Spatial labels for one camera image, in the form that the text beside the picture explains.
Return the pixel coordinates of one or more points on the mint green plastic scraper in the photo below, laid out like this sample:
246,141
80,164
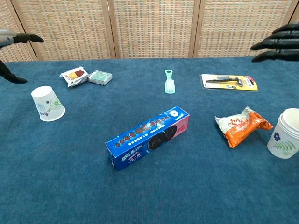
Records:
170,85

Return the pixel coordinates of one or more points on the blue toothpaste box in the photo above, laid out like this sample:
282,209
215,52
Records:
147,140

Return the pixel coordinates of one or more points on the small pale green box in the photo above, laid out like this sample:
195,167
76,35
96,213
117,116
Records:
100,77

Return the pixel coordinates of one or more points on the orange white snack packet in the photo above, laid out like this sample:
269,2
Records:
243,130

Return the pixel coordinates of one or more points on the razor in yellow blister pack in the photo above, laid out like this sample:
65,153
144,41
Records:
229,82

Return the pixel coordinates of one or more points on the white red yellow snack packet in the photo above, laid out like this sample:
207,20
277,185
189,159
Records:
73,75

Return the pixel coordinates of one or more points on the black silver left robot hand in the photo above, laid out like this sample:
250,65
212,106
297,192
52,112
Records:
25,38

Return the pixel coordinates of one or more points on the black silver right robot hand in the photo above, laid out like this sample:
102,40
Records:
282,43

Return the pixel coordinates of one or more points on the blue carpet table mat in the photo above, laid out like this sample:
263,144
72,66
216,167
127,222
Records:
149,193

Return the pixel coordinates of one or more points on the woven rattan screen panel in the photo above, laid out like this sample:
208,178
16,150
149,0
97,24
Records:
296,11
7,18
151,28
65,28
240,28

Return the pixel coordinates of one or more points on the white floral paper cup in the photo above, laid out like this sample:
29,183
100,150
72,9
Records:
47,105

